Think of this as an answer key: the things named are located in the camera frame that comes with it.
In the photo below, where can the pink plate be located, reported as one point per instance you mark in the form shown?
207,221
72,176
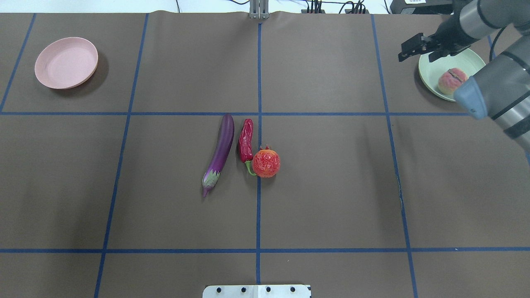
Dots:
66,63

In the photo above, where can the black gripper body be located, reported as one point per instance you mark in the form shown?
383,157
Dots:
450,31

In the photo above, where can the red chili pepper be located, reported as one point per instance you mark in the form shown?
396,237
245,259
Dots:
244,145

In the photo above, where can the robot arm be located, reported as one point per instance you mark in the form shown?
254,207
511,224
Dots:
500,90

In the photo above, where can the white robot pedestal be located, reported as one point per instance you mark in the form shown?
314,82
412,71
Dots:
258,291

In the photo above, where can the aluminium frame post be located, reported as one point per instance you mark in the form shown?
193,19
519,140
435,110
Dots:
259,9

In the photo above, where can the yellow pink peach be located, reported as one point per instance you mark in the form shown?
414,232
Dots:
451,80

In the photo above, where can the purple eggplant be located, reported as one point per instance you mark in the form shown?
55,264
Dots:
219,158

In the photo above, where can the light green plate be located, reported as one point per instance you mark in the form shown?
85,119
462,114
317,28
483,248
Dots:
429,72

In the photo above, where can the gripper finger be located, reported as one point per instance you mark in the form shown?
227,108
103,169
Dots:
418,39
409,51

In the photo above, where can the black power adapter box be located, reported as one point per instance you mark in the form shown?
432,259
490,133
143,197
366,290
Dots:
421,7

